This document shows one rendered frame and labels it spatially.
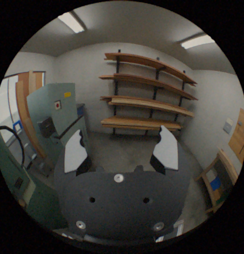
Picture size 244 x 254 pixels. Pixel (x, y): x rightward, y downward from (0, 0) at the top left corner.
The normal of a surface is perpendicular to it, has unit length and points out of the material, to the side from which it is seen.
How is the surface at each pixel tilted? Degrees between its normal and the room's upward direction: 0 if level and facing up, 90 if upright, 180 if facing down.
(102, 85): 90
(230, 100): 90
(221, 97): 90
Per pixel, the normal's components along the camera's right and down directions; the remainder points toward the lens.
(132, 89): 0.01, 0.50
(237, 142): -1.00, -0.06
